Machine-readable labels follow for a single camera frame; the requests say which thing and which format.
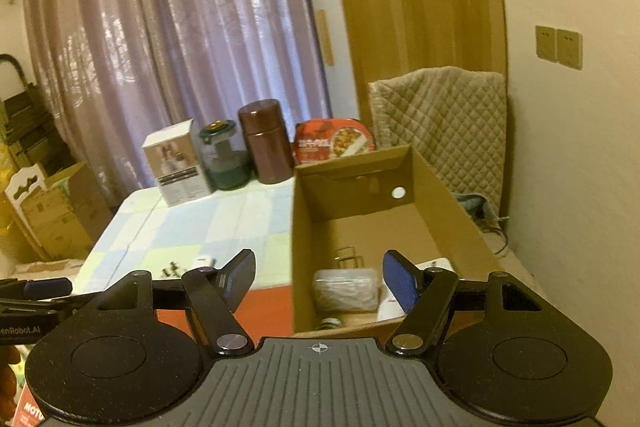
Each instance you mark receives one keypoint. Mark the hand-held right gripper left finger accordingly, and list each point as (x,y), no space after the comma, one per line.
(242,274)

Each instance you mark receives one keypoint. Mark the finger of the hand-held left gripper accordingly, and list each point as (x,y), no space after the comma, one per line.
(50,305)
(47,288)

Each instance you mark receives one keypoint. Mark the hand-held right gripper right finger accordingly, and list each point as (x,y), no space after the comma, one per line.
(400,279)

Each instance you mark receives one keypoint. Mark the white plastic tray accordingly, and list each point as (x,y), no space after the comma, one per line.
(390,311)

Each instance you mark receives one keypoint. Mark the brown cardboard box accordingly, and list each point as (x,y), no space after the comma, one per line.
(450,232)

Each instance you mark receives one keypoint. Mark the person's left hand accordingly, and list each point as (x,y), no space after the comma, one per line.
(9,372)

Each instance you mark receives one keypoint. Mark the small white charger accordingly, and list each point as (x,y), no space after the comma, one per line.
(204,262)

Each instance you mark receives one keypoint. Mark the clear plastic wrapped packet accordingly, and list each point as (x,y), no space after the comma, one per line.
(345,289)

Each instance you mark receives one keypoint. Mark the pastel checkered tablecloth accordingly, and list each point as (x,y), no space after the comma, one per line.
(200,227)

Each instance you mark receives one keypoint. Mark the small dark metal screws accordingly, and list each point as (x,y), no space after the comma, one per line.
(171,269)

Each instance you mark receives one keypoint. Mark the brown storage carton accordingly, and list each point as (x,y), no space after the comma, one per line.
(65,212)

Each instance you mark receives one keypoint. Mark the white scalloped board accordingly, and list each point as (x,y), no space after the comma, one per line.
(25,184)

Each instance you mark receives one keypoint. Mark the white product box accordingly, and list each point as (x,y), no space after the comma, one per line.
(180,167)

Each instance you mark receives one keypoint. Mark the brown cylindrical canister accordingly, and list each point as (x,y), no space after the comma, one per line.
(265,142)

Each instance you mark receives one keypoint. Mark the beige quilted chair cover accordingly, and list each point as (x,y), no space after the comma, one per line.
(440,132)

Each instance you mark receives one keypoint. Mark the red food package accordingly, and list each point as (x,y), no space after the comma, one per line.
(332,142)

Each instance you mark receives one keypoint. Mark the black folding hand truck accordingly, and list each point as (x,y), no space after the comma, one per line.
(25,122)

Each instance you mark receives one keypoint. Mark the purple curtain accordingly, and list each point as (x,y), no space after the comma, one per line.
(175,32)

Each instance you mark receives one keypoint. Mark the wooden wall strip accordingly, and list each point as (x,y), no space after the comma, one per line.
(325,38)

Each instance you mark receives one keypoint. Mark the beige wall switch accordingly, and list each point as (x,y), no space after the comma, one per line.
(570,50)
(545,43)

